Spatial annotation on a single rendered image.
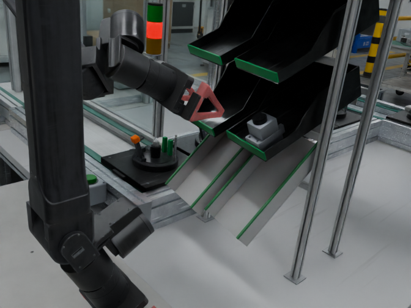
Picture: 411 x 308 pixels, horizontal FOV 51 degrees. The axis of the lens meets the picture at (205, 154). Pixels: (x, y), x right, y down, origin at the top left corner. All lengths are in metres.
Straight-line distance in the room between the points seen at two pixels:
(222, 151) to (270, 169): 0.15
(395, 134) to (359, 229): 0.84
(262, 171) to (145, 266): 0.36
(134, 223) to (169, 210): 0.60
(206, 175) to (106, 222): 0.53
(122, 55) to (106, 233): 0.27
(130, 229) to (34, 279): 0.50
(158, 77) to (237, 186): 0.42
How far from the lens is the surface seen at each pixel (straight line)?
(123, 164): 1.30
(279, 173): 1.00
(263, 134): 0.86
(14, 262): 1.13
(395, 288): 1.18
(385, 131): 2.14
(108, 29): 0.75
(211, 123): 1.00
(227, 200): 1.03
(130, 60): 0.68
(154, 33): 1.41
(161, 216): 1.19
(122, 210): 0.60
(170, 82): 0.71
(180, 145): 1.45
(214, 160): 1.10
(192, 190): 1.09
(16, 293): 1.05
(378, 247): 1.32
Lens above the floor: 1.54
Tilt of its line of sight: 24 degrees down
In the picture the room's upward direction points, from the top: 6 degrees clockwise
